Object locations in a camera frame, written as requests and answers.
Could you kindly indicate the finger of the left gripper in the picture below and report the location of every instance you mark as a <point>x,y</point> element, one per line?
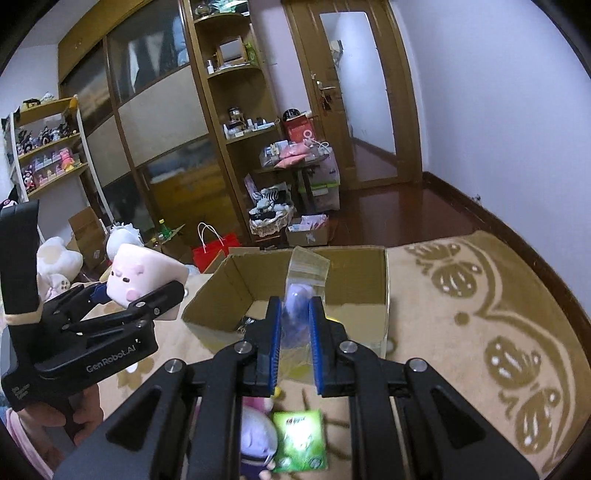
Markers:
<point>161,304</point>
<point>77,302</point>

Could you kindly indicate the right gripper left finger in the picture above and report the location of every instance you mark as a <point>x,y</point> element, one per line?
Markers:
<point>184,421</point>

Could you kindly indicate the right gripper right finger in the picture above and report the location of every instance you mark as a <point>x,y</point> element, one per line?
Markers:
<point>406,420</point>

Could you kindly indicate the pink square face plush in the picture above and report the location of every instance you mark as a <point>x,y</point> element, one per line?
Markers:
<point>137,271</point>

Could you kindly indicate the white-haired purple plush doll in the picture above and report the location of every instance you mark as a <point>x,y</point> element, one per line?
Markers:
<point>258,439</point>

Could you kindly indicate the purple item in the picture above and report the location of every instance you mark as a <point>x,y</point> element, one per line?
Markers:
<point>307,276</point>

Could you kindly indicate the person's left hand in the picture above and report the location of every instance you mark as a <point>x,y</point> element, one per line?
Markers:
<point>37,418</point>

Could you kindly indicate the large white plush toy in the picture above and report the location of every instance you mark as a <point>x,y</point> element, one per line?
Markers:
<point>57,268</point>

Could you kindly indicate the brown cardboard box on floor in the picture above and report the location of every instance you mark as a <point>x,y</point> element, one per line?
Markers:
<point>90,236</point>

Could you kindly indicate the green bottle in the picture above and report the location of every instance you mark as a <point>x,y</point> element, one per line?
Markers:
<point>165,232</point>

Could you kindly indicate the red paper bag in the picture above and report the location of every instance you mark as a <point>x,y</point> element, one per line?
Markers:
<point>206,252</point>

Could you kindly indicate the white spiky plush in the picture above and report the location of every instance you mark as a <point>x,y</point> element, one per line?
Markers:
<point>121,234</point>

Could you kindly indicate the green tissue pack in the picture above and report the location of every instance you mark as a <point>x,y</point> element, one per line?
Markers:
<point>301,443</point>

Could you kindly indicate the beige flower pattern blanket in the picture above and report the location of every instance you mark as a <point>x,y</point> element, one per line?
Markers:
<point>469,306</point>

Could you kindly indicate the open cardboard box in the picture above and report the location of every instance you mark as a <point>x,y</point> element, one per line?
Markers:
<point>353,283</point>

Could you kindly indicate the wooden wardrobe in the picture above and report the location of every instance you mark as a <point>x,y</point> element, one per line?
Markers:
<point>131,65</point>

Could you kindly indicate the basket of socks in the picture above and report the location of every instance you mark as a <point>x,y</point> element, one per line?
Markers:
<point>273,208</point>

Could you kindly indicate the yellow toy display shelf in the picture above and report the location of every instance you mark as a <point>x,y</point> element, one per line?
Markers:
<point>49,161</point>

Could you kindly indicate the wooden corner shelf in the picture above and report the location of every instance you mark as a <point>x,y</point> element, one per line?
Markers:
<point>237,94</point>

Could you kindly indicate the cluttered small table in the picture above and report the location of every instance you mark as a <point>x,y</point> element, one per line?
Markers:
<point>311,162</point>

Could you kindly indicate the wooden door with glass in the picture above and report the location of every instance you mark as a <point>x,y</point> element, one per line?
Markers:
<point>358,80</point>

